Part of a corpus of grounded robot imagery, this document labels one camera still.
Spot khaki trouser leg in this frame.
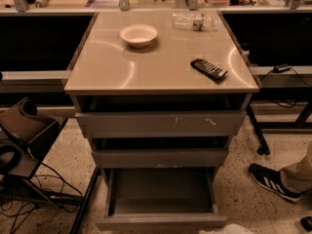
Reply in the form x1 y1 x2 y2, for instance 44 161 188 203
280 143 312 193

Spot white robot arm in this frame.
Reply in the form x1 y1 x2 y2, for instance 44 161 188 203
198 224 254 234

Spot black floor cables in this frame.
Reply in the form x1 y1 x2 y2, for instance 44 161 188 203
0 161 84 234

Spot black remote control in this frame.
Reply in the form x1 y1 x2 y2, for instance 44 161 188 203
190 58 227 81

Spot clear plastic water bottle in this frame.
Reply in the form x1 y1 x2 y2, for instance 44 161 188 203
172 12 217 32

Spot grey middle drawer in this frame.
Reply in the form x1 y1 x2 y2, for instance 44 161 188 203
93 136 228 168

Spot white bowl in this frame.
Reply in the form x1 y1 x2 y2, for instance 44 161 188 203
120 24 158 48

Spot grey drawer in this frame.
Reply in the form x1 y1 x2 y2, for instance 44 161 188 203
93 136 228 168
76 111 245 138

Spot black white sneaker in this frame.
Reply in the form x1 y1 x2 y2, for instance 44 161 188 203
249 163 301 203

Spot black table leg with caster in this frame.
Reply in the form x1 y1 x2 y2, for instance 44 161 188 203
246 105 270 155

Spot grey top drawer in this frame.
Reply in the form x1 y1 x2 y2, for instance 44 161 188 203
76 111 245 138

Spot black power adapter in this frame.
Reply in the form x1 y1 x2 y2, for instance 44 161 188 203
273 63 292 73

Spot grey drawer cabinet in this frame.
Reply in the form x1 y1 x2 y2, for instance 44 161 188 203
61 9 262 180

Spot open bottom drawer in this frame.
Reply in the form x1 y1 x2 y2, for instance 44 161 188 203
97 168 227 231

